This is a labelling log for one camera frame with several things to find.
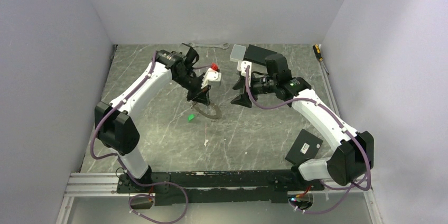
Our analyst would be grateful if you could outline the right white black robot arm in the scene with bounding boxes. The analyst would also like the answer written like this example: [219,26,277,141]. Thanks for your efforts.
[230,53,374,191]

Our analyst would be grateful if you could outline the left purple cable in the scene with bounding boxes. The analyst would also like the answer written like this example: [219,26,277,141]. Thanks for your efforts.
[90,50,218,224]

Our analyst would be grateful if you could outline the green plastic key tag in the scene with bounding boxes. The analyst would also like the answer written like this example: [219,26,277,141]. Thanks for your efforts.
[188,114,195,122]

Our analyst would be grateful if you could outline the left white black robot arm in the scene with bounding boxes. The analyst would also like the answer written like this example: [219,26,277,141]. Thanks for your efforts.
[91,45,221,192]

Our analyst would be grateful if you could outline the aluminium extrusion rail frame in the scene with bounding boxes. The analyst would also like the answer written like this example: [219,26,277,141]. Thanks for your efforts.
[57,172,383,223]

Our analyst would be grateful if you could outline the black flat rectangular box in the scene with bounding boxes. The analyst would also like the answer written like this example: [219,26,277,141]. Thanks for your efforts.
[244,44,277,66]

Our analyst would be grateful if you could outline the yellow black screwdriver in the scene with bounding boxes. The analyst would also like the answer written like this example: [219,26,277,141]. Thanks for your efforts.
[313,44,329,75]

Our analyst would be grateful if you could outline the silver open-end wrench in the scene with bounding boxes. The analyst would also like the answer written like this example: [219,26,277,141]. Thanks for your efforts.
[188,43,230,50]

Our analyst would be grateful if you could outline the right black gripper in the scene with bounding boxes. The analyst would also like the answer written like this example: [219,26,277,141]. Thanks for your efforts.
[231,72,277,108]

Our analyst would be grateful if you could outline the translucent white plastic box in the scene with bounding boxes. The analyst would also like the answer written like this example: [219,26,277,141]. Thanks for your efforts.
[230,44,247,62]

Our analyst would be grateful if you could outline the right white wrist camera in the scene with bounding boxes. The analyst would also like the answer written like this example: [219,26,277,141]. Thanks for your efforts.
[237,60,253,77]

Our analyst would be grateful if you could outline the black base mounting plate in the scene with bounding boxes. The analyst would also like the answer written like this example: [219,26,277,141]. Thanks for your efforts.
[117,170,324,206]

